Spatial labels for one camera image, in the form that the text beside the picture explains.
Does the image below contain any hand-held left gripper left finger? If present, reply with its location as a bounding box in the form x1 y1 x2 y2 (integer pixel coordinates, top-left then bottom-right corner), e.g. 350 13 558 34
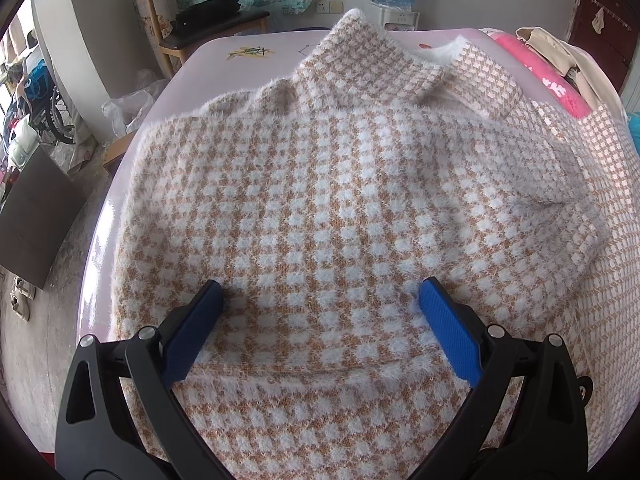
54 280 225 480

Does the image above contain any tan white houndstooth sweater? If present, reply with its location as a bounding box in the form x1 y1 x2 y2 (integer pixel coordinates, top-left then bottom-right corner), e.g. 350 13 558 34
112 8 640 480

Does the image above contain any black bag on chair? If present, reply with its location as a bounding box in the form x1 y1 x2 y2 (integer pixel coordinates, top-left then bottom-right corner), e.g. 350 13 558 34
172 0 243 36

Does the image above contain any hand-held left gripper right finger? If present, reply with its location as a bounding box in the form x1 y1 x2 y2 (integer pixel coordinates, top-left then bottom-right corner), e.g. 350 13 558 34
410 276 589 480

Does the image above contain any white water dispenser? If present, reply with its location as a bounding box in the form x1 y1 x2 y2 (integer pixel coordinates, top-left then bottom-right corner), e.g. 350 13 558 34
372 4 420 31

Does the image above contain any clear plastic bag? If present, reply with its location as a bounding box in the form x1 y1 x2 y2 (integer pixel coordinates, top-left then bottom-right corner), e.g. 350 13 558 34
101 69 168 138

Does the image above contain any wheelchair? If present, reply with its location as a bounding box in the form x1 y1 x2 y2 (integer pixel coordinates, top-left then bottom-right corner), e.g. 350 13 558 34
22 57 76 146

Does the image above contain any dark grey board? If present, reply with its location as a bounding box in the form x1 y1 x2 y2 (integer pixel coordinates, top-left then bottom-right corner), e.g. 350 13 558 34
0 147 83 291

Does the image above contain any beige garment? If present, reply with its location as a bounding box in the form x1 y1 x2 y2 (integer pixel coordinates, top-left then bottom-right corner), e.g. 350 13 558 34
515 26 626 111

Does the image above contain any pile of assorted clutter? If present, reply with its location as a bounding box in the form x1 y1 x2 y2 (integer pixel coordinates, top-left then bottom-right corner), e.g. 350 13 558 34
0 10 31 186

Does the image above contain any pink patterned blanket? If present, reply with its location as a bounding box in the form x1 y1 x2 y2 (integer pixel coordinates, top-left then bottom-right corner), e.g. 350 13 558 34
492 32 593 118

